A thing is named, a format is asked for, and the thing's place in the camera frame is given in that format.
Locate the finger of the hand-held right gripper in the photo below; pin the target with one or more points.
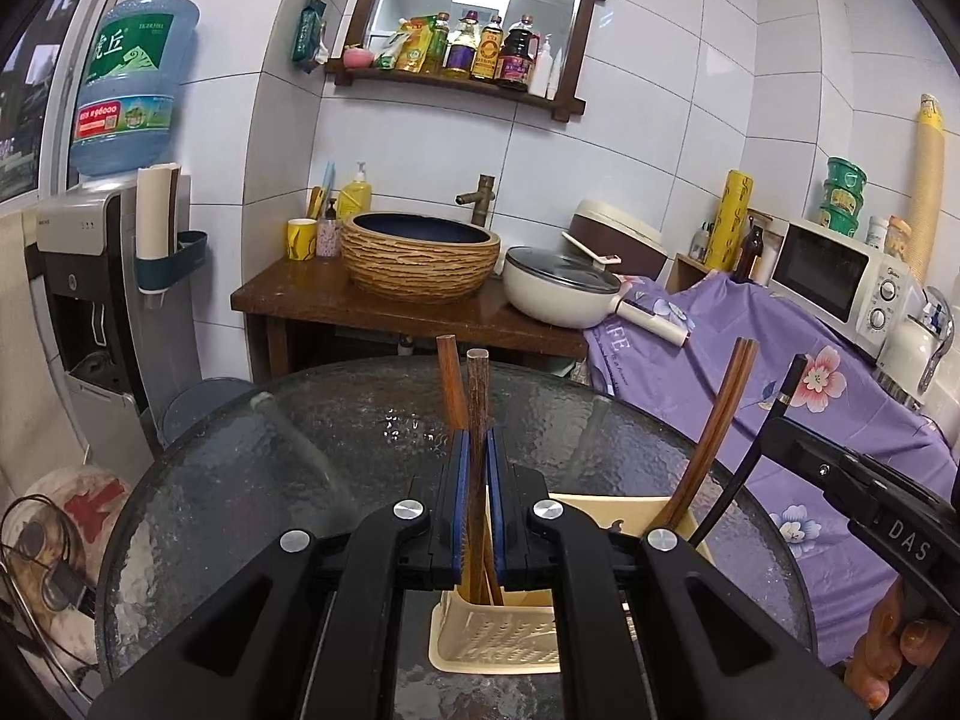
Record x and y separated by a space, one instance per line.
787 439

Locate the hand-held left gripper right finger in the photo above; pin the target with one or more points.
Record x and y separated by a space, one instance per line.
496 510

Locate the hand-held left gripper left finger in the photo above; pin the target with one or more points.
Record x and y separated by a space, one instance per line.
459 510

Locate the black chopstick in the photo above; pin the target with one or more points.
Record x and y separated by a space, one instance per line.
739 476

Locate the reddish brown wooden chopstick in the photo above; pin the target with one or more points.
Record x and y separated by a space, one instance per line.
711 420
724 420

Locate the dark mottled wooden chopstick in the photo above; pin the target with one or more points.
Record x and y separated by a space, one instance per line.
478 405

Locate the cream plastic utensil holder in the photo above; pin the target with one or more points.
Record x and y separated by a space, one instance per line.
487 645

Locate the person's right hand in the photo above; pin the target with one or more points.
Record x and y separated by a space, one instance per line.
900 637

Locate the purple floral cloth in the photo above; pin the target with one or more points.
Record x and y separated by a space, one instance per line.
750 315

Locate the white kettle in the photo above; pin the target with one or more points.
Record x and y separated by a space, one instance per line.
904 349

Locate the white microwave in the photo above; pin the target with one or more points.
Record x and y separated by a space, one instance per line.
825 277

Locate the brown glass bottle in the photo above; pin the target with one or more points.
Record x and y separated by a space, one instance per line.
748 251

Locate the small white bottle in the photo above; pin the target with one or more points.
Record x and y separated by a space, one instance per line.
700 241

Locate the white pan with glass lid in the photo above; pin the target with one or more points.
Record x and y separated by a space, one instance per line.
555 296

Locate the white jar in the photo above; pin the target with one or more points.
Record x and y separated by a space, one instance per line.
876 232

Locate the yellow roll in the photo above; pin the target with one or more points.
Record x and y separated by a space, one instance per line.
729 217

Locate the yellow lidded jar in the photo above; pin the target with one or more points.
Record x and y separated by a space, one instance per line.
898 236

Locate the woven pattern basin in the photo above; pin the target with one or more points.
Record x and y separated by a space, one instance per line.
416 262

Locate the wooden counter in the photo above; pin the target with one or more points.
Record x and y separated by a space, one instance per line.
315 300

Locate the brown and white rice cooker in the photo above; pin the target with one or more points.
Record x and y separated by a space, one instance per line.
622 229

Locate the white rice paddle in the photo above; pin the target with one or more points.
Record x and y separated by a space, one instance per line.
589 249

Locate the beige tall roll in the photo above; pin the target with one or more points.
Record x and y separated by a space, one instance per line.
926 180

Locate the floral small bottle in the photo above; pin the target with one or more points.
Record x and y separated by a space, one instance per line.
328 234

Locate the bronze faucet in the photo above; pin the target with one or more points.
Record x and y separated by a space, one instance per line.
480 199

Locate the yellow mug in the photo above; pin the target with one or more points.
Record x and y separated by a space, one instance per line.
301 240

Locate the yellow soap dispenser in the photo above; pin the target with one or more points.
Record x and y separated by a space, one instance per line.
355 199

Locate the blue toothbrush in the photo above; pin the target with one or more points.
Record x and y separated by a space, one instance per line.
328 178

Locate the white bag with red mark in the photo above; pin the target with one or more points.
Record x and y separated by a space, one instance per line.
82 502

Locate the white paper cup sleeve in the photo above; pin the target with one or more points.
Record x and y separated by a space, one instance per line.
154 210

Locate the slim white bottle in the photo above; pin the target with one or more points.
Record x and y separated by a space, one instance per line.
556 76

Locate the white plastic bottle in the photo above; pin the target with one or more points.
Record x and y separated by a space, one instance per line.
541 69

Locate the dark soy sauce bottle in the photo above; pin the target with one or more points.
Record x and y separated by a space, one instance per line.
516 58

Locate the purple-labelled bottle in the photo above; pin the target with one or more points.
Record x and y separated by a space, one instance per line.
463 54

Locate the amber sauce bottle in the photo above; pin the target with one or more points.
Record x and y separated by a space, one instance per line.
489 54

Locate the yellow green pouch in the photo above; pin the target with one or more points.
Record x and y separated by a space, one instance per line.
391 52

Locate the small pink bowl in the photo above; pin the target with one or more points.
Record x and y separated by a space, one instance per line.
356 58

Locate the green-capped bottle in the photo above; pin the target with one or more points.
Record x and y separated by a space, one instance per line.
439 43

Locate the water dispenser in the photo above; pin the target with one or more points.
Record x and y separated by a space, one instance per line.
75 229

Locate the green hanging packet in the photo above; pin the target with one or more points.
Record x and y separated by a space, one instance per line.
307 30

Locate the blue water jug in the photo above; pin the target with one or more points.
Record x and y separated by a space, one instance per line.
127 90

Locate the sliding window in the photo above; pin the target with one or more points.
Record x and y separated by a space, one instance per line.
45 75

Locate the teal wall holder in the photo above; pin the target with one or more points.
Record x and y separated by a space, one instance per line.
172 262

